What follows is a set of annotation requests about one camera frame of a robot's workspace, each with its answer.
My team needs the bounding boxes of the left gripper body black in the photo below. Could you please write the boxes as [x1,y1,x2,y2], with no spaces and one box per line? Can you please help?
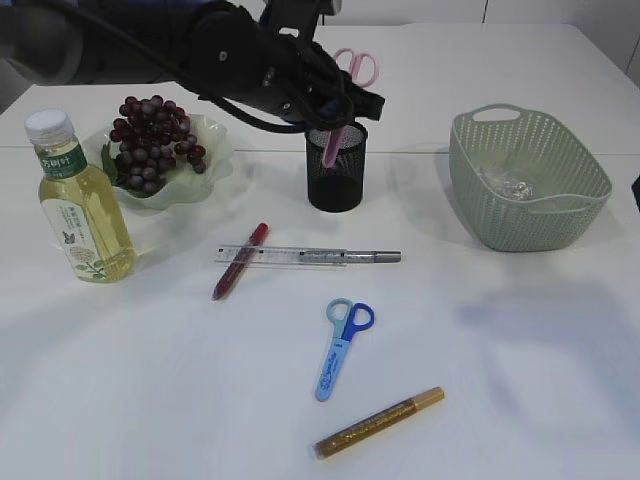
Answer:
[249,24,385,130]

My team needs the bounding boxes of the pink purple capped scissors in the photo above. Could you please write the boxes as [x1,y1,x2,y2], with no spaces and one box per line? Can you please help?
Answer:
[321,48,379,169]

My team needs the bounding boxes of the purple grape bunch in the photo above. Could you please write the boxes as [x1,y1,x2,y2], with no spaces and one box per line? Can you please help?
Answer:
[109,95,202,195]

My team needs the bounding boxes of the clear plastic ruler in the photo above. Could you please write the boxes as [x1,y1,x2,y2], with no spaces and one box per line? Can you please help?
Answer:
[214,245,346,267]

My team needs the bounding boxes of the blue capped scissors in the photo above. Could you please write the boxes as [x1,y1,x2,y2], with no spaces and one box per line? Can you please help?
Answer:
[315,298,375,402]

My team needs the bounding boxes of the clear plastic sheet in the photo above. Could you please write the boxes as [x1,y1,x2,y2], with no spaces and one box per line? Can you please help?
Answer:
[480,168,534,201]

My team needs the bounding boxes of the yellow tea bottle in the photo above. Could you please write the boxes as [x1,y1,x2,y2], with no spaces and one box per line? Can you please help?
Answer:
[24,109,136,283]

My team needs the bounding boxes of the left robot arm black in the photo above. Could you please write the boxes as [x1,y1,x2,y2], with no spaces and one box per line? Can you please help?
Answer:
[1,1,384,134]

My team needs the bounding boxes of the black mesh pen holder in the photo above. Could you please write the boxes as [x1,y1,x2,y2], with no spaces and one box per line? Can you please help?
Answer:
[305,122,368,213]

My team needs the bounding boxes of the green wavy glass plate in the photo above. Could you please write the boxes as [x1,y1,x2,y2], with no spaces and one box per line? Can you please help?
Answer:
[83,114,233,210]

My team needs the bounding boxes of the silver glitter marker pen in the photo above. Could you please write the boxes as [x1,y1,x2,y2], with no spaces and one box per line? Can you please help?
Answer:
[295,249,402,265]

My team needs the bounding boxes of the red marker pen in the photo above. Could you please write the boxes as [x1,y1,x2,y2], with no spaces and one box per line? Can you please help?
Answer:
[212,222,269,301]

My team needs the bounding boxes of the green plastic woven basket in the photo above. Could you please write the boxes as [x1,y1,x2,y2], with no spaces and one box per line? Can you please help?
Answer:
[449,105,613,252]

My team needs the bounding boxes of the gold glitter marker pen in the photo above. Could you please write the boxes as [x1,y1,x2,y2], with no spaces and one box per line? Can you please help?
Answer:
[313,387,445,460]

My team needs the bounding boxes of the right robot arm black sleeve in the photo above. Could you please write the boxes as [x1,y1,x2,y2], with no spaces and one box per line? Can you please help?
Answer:
[631,176,640,210]

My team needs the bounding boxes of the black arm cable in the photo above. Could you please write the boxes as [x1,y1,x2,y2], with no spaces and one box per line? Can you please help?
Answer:
[49,0,351,134]

